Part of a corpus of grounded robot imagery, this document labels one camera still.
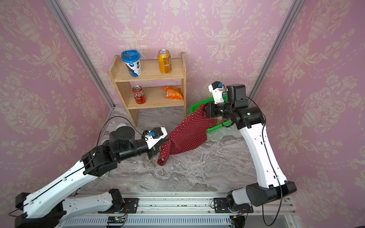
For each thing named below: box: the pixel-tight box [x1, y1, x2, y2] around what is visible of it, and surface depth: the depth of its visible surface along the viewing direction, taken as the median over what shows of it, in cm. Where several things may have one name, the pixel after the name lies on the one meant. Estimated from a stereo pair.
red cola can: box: [132, 85, 147, 105], surface depth 87 cm
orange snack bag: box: [161, 86, 184, 100], surface depth 94 cm
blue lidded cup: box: [120, 49, 142, 78], surface depth 71 cm
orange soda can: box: [157, 48, 173, 75], surface depth 73 cm
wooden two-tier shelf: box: [107, 52, 187, 127], surface depth 81 cm
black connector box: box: [229, 215, 246, 228], surface depth 73 cm
